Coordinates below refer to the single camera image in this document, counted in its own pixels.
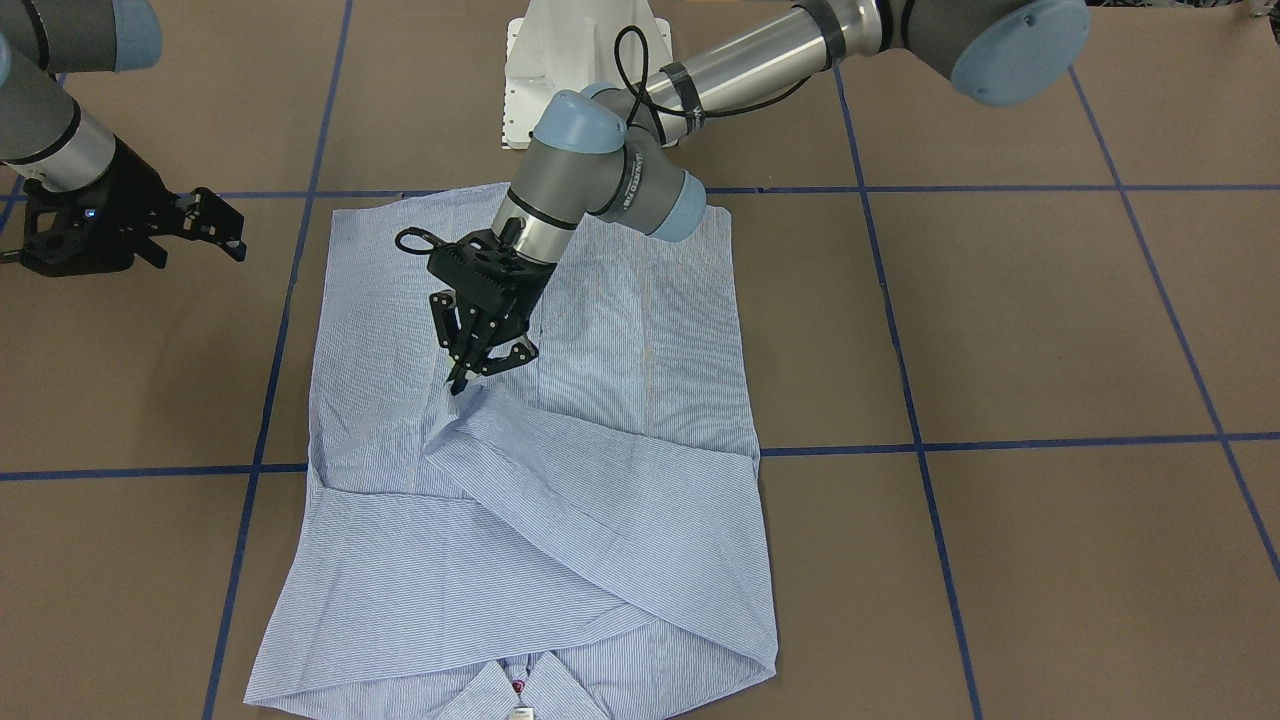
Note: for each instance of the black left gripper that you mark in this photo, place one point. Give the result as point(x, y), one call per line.
point(522, 293)

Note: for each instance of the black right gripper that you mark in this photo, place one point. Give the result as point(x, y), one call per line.
point(128, 192)

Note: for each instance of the blue striped button shirt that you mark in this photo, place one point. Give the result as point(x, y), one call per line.
point(581, 538)

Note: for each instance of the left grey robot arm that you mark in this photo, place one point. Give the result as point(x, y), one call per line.
point(598, 152)

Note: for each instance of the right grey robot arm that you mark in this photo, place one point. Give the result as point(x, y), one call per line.
point(47, 134)

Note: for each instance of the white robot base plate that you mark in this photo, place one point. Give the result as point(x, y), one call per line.
point(568, 45)

